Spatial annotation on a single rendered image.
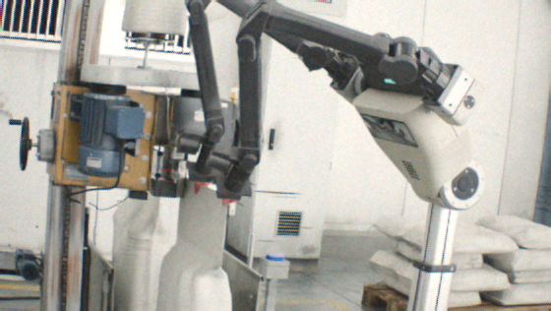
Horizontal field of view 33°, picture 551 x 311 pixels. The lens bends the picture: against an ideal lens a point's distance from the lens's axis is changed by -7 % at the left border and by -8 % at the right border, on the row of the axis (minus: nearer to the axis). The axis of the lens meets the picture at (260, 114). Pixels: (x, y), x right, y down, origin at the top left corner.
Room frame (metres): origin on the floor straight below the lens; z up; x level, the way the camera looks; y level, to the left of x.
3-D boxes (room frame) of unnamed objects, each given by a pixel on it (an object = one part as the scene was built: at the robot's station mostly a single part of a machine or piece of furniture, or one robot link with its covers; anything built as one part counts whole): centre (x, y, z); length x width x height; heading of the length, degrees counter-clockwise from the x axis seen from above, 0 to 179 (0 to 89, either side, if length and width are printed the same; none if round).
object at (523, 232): (6.16, -1.79, 0.56); 0.67 x 0.43 x 0.15; 20
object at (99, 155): (2.98, 0.47, 1.21); 0.15 x 0.15 x 0.25
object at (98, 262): (3.70, 0.62, 0.54); 1.05 x 0.02 x 0.41; 20
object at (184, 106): (3.37, 0.22, 1.21); 0.30 x 0.25 x 0.30; 20
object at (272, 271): (3.22, -0.10, 0.81); 0.08 x 0.08 x 0.06; 20
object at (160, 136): (3.28, 0.34, 1.26); 0.22 x 0.05 x 0.16; 20
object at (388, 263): (6.10, -1.14, 0.32); 0.67 x 0.42 x 0.14; 114
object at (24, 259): (4.69, 1.08, 0.35); 0.30 x 0.15 x 0.15; 20
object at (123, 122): (2.91, 0.40, 1.25); 0.10 x 0.08 x 0.12; 135
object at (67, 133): (3.22, 0.52, 1.18); 0.34 x 0.25 x 0.31; 110
